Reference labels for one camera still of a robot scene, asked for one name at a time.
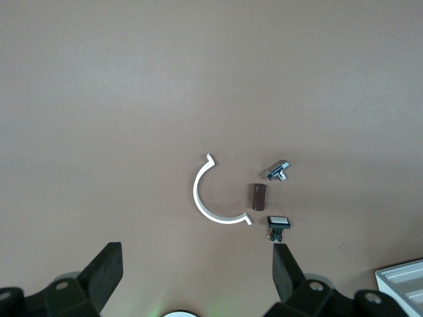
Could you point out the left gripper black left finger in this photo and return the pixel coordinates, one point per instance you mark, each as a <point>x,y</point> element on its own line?
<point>99,277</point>

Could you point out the dark brown cylindrical block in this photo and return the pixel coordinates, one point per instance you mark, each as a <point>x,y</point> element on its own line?
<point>258,197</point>

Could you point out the black square white-cap pushbutton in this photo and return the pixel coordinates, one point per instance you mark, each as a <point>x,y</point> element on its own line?
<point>279,223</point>

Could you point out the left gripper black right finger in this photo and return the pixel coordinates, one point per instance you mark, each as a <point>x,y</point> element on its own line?
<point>287,277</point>

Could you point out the chrome angle valve fitting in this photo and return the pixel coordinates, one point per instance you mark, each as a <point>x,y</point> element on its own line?
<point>277,170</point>

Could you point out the white drawer cabinet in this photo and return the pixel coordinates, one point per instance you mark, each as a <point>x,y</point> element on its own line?
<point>403,284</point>

